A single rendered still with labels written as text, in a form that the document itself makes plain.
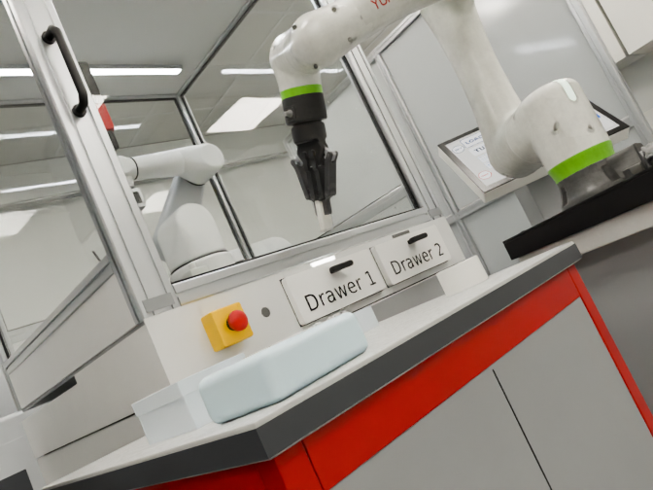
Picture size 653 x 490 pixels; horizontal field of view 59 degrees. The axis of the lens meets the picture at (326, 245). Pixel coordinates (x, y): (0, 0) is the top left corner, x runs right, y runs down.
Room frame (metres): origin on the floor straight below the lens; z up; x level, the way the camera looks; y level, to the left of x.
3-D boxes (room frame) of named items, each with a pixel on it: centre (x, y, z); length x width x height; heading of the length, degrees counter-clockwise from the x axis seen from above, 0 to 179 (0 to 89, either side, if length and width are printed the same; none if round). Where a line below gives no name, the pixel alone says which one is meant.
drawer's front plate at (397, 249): (1.57, -0.20, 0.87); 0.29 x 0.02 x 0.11; 135
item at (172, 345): (1.72, 0.33, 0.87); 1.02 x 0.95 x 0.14; 135
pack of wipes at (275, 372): (0.55, 0.08, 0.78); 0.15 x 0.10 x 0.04; 145
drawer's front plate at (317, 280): (1.35, 0.02, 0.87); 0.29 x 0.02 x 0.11; 135
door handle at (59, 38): (1.03, 0.31, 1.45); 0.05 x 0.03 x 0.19; 45
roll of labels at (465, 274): (0.91, -0.17, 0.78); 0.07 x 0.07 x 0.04
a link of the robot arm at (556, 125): (1.17, -0.53, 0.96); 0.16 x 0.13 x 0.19; 15
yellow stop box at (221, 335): (1.10, 0.24, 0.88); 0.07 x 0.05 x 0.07; 135
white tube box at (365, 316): (1.04, 0.05, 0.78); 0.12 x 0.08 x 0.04; 44
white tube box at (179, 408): (0.66, 0.21, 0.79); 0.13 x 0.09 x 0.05; 45
